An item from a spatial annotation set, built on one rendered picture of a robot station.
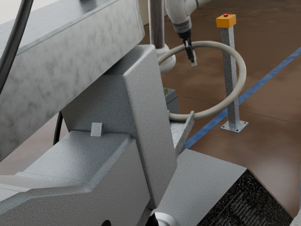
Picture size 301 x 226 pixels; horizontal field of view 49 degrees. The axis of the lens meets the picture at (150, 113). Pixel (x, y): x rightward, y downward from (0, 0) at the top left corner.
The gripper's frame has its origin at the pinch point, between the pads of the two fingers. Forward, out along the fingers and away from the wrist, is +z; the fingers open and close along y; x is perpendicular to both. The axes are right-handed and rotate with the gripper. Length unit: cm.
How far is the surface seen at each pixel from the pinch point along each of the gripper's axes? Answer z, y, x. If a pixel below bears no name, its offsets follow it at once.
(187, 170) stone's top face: 15, 57, -9
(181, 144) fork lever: -16, 64, -4
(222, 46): -10.1, 7.8, 16.5
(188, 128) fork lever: -12, 54, -2
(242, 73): -10.2, 28.4, 22.9
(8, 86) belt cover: -92, 102, -10
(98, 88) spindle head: -68, 80, -11
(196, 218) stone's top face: 5, 84, -4
